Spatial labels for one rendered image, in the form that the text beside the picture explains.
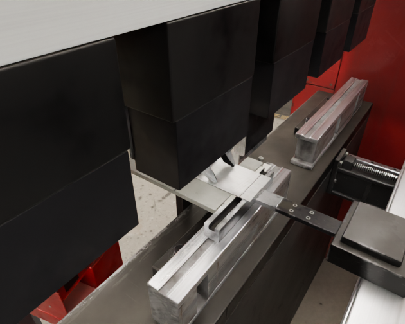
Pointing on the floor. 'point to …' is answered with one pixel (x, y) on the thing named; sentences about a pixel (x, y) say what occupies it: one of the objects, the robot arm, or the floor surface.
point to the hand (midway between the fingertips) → (219, 170)
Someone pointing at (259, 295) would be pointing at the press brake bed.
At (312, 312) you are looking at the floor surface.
